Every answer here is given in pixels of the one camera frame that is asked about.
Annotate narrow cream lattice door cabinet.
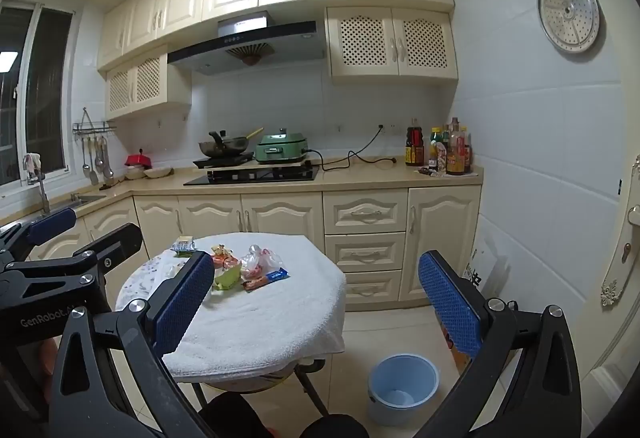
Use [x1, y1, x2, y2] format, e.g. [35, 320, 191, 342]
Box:
[105, 53, 192, 120]

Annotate metal hanging ladle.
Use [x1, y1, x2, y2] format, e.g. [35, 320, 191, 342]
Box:
[101, 135, 115, 180]

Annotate black induction cooker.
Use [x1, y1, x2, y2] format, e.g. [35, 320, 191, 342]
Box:
[192, 151, 254, 169]

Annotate light blue plastic bucket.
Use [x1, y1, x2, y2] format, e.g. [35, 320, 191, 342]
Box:
[368, 354, 441, 424]

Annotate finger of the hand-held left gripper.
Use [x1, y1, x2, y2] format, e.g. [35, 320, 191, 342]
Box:
[0, 223, 143, 287]
[0, 207, 78, 264]

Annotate blue and brown snack wrapper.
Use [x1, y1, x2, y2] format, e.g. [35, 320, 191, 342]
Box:
[242, 268, 291, 293]

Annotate round table with white towel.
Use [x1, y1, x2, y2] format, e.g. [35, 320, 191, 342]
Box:
[160, 232, 347, 379]

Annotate dark sauce bottle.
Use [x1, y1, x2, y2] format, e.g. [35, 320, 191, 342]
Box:
[405, 117, 425, 167]

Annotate black folding table legs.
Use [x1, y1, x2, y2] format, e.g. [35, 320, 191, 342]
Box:
[192, 358, 331, 419]

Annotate black range hood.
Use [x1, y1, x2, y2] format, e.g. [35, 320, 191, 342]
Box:
[166, 11, 328, 76]

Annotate metal wall utensil rack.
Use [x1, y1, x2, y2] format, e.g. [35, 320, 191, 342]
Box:
[72, 107, 117, 136]

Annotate kitchen window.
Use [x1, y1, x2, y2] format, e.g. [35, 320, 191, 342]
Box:
[0, 1, 76, 191]

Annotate black power cable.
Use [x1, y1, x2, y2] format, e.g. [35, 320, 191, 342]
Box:
[305, 124, 398, 171]

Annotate ornate cream door handle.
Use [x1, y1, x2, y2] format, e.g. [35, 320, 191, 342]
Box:
[600, 205, 640, 309]

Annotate clear plastic bag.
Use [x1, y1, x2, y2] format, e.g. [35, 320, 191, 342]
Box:
[240, 244, 283, 280]

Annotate black gas stove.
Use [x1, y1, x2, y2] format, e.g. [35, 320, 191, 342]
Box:
[183, 165, 320, 186]

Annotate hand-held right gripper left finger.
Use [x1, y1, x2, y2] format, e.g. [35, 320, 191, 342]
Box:
[47, 251, 216, 438]

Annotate metal kitchen faucet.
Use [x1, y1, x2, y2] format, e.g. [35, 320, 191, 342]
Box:
[22, 153, 51, 214]

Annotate white printed sack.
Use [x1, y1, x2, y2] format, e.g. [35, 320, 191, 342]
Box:
[462, 238, 511, 299]

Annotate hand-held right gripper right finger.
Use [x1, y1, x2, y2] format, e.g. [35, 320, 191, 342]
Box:
[415, 251, 583, 438]

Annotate round metal steamer plate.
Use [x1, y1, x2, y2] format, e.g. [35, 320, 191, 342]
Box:
[537, 0, 600, 54]

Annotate wide cream lattice door cabinet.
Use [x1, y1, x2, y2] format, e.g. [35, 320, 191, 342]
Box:
[325, 7, 459, 86]

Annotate cream cabinet drawer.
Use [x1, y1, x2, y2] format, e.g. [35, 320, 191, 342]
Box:
[323, 189, 408, 234]
[325, 233, 406, 272]
[344, 271, 402, 304]

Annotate dark wok with yellow handle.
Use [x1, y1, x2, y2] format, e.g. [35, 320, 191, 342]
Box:
[198, 127, 264, 158]

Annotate beige kitchen countertop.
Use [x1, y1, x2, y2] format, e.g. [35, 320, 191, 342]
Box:
[0, 155, 485, 229]

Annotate cream lower kitchen cabinets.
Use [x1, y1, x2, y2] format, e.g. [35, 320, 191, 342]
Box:
[20, 185, 483, 311]

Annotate green electric cooking pot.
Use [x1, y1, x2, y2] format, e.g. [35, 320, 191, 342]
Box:
[255, 128, 311, 164]

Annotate steel kitchen sink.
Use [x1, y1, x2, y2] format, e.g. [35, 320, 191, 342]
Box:
[65, 194, 107, 209]

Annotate patterned round table cover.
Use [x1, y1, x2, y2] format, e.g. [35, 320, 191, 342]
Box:
[115, 252, 201, 314]

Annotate amber oil bottle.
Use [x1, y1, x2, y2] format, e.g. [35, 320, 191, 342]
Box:
[446, 117, 469, 176]

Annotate yellow capped bottle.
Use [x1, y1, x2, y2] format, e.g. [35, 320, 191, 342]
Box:
[430, 127, 445, 169]

